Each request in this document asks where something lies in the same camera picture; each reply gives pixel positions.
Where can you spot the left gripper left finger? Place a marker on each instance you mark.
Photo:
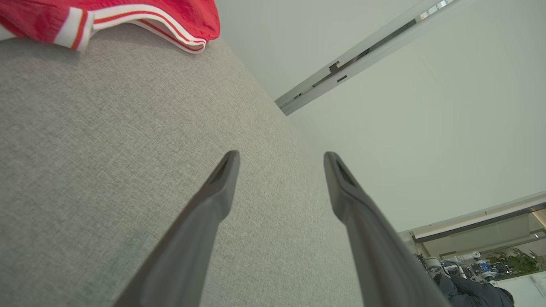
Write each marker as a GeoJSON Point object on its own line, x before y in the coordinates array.
{"type": "Point", "coordinates": [183, 256]}

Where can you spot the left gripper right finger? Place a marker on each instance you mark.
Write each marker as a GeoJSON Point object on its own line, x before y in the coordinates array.
{"type": "Point", "coordinates": [384, 264]}

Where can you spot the red basketball jersey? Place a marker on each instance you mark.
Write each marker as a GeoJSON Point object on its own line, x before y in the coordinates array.
{"type": "Point", "coordinates": [179, 13]}

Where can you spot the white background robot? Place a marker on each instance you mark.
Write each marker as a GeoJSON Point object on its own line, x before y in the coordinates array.
{"type": "Point", "coordinates": [433, 263]}

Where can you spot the person in black jacket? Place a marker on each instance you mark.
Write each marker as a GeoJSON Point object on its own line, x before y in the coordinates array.
{"type": "Point", "coordinates": [469, 294]}

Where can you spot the green potted plant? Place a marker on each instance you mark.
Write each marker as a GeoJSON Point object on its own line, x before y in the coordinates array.
{"type": "Point", "coordinates": [518, 262]}

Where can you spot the grey fabric sofa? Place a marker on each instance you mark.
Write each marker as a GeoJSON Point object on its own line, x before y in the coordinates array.
{"type": "Point", "coordinates": [85, 149]}

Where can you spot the grey glass partition frame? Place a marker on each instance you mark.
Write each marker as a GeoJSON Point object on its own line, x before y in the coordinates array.
{"type": "Point", "coordinates": [469, 224]}

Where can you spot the grey ceiling track rail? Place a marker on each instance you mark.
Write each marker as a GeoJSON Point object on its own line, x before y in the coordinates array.
{"type": "Point", "coordinates": [324, 81]}

